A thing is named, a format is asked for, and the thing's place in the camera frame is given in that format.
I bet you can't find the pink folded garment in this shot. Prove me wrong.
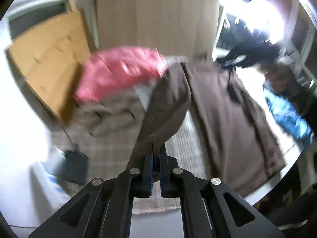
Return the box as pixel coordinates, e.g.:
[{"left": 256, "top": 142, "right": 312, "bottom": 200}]
[{"left": 74, "top": 46, "right": 168, "bottom": 102}]

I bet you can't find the blue satin jacket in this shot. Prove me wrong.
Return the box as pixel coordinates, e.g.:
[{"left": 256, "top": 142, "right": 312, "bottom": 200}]
[{"left": 263, "top": 88, "right": 314, "bottom": 153}]

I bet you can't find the brown sweatshirt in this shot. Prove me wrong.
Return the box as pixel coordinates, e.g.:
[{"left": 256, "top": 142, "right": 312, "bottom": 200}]
[{"left": 127, "top": 61, "right": 285, "bottom": 196}]

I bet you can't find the person's right hand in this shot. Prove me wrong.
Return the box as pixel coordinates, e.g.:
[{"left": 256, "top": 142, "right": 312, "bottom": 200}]
[{"left": 260, "top": 62, "right": 297, "bottom": 95}]

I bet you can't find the white folded cloth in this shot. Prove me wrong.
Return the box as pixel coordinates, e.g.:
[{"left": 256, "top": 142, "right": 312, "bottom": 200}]
[{"left": 133, "top": 79, "right": 158, "bottom": 111}]

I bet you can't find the beige folded garment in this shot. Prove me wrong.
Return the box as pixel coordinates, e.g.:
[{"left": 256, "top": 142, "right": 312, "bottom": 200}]
[{"left": 76, "top": 91, "right": 149, "bottom": 138}]

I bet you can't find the pink plaid blanket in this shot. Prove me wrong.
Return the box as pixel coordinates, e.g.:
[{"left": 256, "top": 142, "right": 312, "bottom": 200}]
[{"left": 49, "top": 108, "right": 206, "bottom": 215}]

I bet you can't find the black power adapter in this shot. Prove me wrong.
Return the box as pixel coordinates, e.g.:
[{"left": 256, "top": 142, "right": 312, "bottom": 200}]
[{"left": 63, "top": 143, "right": 89, "bottom": 185}]

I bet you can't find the light wooden cabinet panel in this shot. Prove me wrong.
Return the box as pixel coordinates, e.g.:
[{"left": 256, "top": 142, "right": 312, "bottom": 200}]
[{"left": 97, "top": 0, "right": 219, "bottom": 57}]

